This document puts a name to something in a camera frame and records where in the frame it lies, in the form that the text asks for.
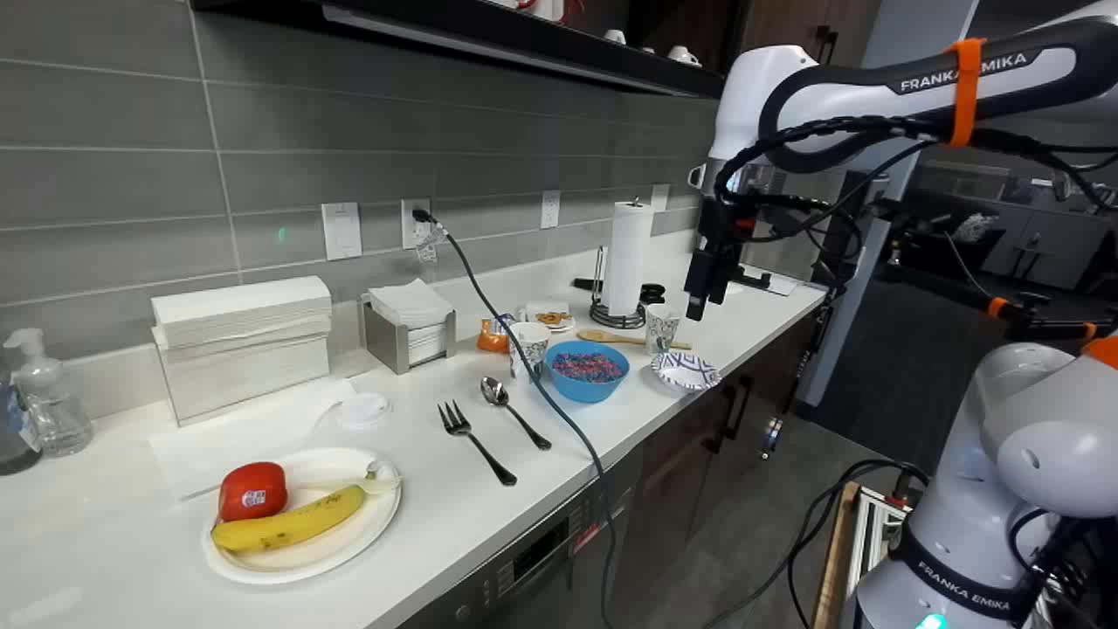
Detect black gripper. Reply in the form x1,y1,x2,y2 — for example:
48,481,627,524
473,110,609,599
680,191,752,324

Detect large white wall outlet plate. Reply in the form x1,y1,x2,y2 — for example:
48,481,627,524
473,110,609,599
317,199,366,263

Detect clear glass cup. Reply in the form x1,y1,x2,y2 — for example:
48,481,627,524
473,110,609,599
644,303,686,358

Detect blue bowl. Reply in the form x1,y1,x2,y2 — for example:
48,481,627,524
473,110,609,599
538,338,633,409

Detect orange packet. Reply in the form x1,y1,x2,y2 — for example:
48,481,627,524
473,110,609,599
475,316,518,358

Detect dark wall shelf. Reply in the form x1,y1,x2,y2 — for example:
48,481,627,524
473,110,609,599
189,0,727,100

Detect black lower cabinet handle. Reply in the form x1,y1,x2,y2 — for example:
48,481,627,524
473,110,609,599
712,375,754,454

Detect white food container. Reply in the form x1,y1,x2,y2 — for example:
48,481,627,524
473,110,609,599
518,302,578,334

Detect black-handled spoon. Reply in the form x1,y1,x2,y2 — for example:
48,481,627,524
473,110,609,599
475,375,557,454

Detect wooden utensil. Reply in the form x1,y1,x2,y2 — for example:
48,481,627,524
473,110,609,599
573,324,691,354

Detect red white mug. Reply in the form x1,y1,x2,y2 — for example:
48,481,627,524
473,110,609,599
510,0,588,25

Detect wooden cart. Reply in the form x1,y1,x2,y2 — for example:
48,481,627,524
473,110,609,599
811,479,924,629

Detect small white plate blue markings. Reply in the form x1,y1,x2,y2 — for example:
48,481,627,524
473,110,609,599
646,348,723,394

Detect yellow banana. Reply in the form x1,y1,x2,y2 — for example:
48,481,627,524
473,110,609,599
209,462,388,558

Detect white paper towel roll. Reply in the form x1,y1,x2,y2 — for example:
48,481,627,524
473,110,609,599
606,199,660,322

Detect wall outlet with plug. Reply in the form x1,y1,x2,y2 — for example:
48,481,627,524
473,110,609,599
400,196,438,253

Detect black power cable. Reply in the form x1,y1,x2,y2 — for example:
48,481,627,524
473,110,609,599
409,207,623,629

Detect steel dishwasher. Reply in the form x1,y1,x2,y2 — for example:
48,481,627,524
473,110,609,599
400,457,646,629

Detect red apple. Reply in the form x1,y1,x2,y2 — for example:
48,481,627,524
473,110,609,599
218,457,290,524

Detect white paper towel box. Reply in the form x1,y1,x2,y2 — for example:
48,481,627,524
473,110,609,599
148,273,336,426

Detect black-handled fork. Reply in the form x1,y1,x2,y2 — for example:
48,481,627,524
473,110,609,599
435,400,520,489

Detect brown upper cabinet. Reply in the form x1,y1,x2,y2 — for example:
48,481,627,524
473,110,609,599
737,0,881,71

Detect metal paper towel holder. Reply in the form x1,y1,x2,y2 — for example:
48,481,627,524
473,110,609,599
588,240,650,331

